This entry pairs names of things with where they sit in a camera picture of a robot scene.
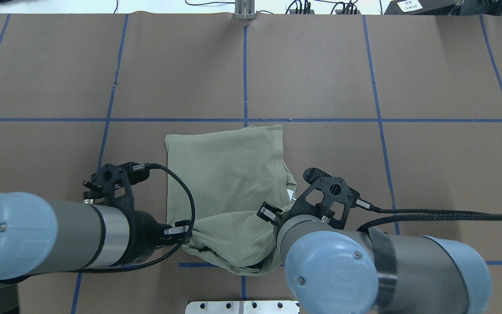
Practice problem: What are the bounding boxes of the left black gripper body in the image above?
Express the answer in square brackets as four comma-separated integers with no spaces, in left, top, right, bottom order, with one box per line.
[82,162,177,262]

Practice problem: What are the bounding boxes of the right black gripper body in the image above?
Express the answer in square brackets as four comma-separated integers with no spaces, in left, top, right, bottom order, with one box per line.
[277,167,360,230]

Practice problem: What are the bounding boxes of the olive green long-sleeve shirt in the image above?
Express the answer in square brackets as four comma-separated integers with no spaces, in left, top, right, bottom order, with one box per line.
[165,124,297,276]

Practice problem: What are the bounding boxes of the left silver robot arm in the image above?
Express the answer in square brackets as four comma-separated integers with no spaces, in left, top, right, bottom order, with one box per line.
[0,162,196,314]

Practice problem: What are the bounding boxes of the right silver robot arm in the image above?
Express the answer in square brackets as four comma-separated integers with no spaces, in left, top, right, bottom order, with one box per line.
[257,167,502,314]

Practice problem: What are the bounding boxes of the white shirt price tag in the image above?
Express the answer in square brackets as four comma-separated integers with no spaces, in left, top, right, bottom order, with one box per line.
[287,189,296,201]

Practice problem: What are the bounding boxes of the blue tape grid lines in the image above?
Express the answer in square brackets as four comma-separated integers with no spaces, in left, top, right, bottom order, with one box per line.
[0,12,502,314]

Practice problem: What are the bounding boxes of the black box white label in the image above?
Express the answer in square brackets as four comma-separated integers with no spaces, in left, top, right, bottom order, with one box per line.
[383,0,458,16]

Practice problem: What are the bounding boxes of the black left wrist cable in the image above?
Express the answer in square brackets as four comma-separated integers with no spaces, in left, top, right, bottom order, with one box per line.
[77,163,197,273]

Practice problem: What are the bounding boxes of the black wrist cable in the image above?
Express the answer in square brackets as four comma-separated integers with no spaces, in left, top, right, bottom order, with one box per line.
[356,200,502,232]
[77,163,197,273]

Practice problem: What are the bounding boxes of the white camera column with base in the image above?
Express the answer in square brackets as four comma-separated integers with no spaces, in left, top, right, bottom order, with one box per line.
[185,300,301,314]

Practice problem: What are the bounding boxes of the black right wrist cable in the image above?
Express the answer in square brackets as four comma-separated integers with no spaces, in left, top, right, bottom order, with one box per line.
[356,200,502,232]

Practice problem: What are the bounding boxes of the aluminium frame post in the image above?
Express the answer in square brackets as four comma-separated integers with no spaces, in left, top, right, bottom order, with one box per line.
[234,0,256,20]

